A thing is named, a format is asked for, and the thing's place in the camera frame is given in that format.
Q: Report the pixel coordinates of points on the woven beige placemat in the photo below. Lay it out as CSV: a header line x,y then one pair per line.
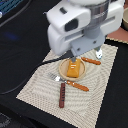
x,y
81,107

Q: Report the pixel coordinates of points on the round beige plate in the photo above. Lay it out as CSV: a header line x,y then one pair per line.
x,y
63,67

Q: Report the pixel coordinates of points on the wooden handled knife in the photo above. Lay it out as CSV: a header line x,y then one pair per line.
x,y
91,61

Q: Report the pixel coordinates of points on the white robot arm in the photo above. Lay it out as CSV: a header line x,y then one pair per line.
x,y
78,26

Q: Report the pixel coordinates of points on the wooden handled fork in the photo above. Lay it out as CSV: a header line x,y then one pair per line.
x,y
58,79

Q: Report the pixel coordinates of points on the brown toy sausage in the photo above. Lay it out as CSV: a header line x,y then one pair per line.
x,y
62,95

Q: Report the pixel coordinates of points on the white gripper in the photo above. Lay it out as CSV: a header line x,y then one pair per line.
x,y
78,26

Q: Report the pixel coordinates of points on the blue basket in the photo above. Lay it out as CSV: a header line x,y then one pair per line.
x,y
8,5

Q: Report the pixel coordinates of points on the beige bowl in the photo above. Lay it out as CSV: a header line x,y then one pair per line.
x,y
125,18

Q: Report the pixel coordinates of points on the orange toy bread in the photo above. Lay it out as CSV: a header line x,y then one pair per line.
x,y
73,68

